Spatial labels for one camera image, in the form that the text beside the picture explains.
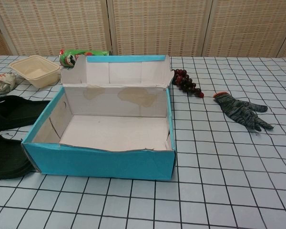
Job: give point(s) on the black rubber slipper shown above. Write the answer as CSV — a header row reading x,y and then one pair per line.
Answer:
x,y
19,114
4,157

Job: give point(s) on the blue cardboard shoe box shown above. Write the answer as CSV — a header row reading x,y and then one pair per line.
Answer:
x,y
97,162

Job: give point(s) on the dark red grape bunch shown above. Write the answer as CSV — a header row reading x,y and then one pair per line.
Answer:
x,y
186,83

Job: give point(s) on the green chips can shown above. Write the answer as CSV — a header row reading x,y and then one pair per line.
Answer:
x,y
69,59

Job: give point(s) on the grey knit work glove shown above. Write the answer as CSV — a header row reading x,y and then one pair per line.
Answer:
x,y
236,109

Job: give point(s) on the blue checked tablecloth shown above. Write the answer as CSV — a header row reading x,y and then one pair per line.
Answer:
x,y
228,179

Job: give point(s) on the beige disposable food container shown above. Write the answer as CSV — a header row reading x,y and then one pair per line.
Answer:
x,y
38,78

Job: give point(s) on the crumpled snack wrapper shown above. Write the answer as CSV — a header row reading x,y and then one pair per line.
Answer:
x,y
4,82

